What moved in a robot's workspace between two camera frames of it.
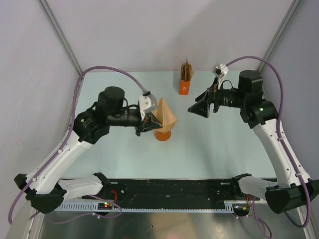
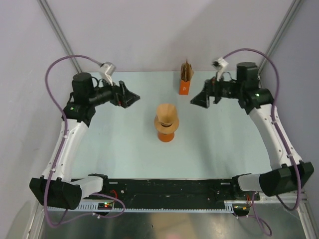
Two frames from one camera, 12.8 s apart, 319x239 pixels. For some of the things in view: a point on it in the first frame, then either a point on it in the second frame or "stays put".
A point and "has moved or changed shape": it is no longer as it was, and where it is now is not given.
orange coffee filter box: x=184 y=87 stays put
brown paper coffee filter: x=164 y=114 has moved or changed shape
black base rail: x=200 y=191 stays put
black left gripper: x=147 y=124 to x=121 y=96
